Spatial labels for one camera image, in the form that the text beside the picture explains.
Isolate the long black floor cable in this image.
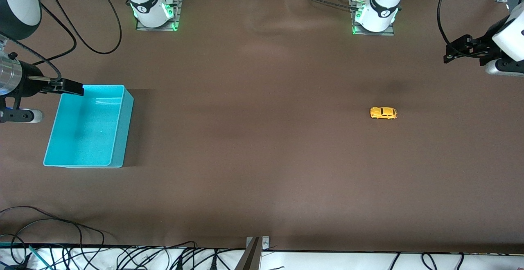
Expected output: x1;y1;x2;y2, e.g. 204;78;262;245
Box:
0;206;106;248

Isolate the grey metal bar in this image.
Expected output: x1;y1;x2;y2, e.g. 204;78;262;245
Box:
234;237;262;270

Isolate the teal plastic strip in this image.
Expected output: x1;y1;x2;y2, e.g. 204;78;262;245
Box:
29;245;54;270

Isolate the braided dark cable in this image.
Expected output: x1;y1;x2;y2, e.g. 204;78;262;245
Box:
282;0;361;12

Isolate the teal plastic storage bin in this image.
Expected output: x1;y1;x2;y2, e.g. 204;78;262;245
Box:
43;84;134;168

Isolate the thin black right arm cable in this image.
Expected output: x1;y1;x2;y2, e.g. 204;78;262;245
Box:
32;4;77;67

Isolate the yellow beetle toy car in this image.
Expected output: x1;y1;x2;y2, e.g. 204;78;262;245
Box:
370;106;398;120

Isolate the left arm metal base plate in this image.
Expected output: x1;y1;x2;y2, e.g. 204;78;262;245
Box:
350;0;395;36

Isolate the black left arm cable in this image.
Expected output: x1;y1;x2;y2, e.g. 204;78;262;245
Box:
436;0;465;50

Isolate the silver mounting bracket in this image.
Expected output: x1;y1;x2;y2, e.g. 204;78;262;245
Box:
246;236;271;251

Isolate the thick black right gripper cable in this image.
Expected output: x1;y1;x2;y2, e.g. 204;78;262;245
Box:
0;33;62;81

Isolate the brown table cover sheet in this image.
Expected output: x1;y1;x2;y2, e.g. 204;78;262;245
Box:
0;0;524;254

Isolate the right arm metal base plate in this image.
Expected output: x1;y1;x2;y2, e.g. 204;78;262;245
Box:
136;0;183;32

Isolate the long black right arm cable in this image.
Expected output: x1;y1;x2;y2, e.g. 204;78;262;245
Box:
41;0;122;55

